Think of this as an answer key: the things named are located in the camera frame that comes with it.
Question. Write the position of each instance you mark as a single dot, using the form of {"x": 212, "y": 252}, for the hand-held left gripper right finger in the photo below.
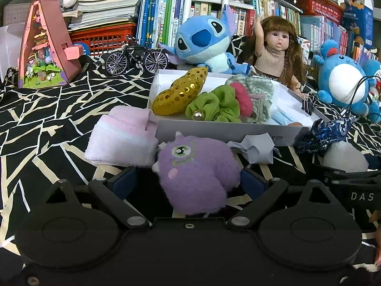
{"x": 253, "y": 184}

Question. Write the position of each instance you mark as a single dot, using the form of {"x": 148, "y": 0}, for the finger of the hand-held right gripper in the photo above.
{"x": 336, "y": 174}

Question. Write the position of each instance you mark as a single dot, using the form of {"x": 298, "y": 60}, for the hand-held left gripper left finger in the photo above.
{"x": 123, "y": 183}

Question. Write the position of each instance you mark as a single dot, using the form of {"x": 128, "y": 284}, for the white fluffy cotton ball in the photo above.
{"x": 345, "y": 156}

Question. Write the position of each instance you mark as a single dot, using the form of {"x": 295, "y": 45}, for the blue patterned cloth pouch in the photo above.
{"x": 324, "y": 134}

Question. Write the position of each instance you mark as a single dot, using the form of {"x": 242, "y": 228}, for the pink white towel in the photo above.
{"x": 122, "y": 137}

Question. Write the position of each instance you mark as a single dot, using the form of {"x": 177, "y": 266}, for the purple plush toy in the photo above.
{"x": 196, "y": 172}

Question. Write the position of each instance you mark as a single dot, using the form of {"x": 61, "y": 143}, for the white cardboard box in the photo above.
{"x": 208, "y": 131}

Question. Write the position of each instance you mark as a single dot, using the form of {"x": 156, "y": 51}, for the light blue face mask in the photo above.
{"x": 281, "y": 117}

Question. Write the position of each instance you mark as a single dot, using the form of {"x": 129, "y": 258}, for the pink scrunchie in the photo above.
{"x": 242, "y": 98}

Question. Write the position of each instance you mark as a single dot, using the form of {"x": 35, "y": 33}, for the green scrunchie with bell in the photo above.
{"x": 214, "y": 104}

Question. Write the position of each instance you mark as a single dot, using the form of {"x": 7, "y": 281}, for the green checked cloth scrunchie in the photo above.
{"x": 259, "y": 92}

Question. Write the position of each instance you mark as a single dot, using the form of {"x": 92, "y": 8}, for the gold sequin heart pillow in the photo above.
{"x": 178, "y": 93}

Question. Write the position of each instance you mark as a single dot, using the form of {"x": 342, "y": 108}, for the person's right hand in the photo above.
{"x": 378, "y": 248}

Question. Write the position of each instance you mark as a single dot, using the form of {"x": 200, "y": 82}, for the crumpled grey paper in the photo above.
{"x": 256, "y": 149}

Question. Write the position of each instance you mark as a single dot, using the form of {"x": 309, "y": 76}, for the black binder clip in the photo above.
{"x": 306, "y": 105}

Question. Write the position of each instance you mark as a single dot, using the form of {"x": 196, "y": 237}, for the round blue white plush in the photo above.
{"x": 342, "y": 80}

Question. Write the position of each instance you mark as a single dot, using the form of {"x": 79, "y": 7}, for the black white patterned blanket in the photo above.
{"x": 44, "y": 131}

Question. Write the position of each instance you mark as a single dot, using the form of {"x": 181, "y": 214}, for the blue white plush toy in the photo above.
{"x": 373, "y": 74}

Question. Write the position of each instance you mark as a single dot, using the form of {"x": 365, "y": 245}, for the miniature black bicycle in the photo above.
{"x": 137, "y": 58}

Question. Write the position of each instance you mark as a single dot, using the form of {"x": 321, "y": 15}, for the white colourful printed box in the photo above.
{"x": 303, "y": 49}

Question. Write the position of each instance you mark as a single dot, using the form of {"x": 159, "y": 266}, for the brown haired doll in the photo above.
{"x": 276, "y": 53}

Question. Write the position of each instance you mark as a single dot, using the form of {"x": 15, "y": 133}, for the small blue round toy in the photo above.
{"x": 82, "y": 49}

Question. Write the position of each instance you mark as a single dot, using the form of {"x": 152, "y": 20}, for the red plastic basket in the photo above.
{"x": 101, "y": 40}
{"x": 320, "y": 6}

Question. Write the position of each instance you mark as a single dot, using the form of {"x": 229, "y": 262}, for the blue alien plush toy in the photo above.
{"x": 202, "y": 41}

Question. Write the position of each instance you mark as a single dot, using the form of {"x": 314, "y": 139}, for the triangular miniature house model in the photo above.
{"x": 44, "y": 50}

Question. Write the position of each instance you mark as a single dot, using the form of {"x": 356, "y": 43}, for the blue cartoon printed box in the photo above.
{"x": 357, "y": 20}

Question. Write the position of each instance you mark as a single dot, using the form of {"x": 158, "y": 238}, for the row of standing books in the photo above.
{"x": 268, "y": 15}

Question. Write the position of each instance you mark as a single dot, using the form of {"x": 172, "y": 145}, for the white paper sheet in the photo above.
{"x": 10, "y": 47}

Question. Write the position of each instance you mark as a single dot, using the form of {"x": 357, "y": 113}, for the stack of lying books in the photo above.
{"x": 104, "y": 6}

